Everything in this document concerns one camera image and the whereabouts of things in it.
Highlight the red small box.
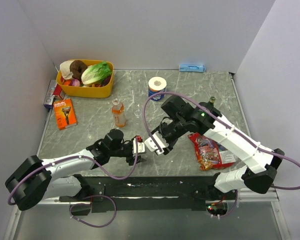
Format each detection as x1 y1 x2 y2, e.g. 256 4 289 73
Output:
52 84 66 100

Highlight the orange drink bottle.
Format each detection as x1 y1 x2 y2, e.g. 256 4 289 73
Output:
111 98 127 128

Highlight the toilet paper roll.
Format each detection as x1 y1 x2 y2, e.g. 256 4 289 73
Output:
148 76 167 97

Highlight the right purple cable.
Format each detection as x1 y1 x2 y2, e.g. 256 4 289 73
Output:
142 91 300 218

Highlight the orange razor box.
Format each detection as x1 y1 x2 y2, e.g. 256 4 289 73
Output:
53 98 78 130

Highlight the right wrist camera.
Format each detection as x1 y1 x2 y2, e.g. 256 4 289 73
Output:
144 131 169 155

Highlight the green glass bottle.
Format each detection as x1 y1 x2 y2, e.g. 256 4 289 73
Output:
208 96 216 107

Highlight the purple cable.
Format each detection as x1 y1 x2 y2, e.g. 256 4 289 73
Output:
142 91 300 218
7 138 141 228

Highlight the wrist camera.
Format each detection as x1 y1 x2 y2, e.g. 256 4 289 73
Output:
132 135 147 155
144 131 169 155

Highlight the blue tissue pack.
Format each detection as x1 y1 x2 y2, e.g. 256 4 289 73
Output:
178 64 206 73

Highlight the black base frame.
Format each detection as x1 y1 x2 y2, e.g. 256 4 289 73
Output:
59 176 236 213

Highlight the purple toy onion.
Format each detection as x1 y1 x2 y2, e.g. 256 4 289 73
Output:
70 78 81 87

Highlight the brown plush donut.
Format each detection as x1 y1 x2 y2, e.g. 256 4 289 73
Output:
69 60 88 81

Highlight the beige plush toy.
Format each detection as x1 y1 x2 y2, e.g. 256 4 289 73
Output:
59 60 74 80

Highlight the red snack bag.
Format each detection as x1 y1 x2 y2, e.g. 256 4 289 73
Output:
187 133 238 171

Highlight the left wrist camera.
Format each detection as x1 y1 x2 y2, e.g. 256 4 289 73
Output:
132 135 147 155

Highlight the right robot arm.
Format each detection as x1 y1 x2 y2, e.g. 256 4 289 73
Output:
145 95 284 200

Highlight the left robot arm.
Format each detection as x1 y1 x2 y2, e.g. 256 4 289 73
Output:
5 129 146 211

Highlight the toy lettuce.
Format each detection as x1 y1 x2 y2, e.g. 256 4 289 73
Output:
81 61 112 85

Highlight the purple white box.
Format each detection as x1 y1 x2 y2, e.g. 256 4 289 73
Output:
43 79 57 109

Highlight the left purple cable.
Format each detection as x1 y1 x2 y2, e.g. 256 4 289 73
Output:
7 138 141 228

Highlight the yellow plastic bin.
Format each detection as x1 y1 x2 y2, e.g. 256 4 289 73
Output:
56 59 114 98

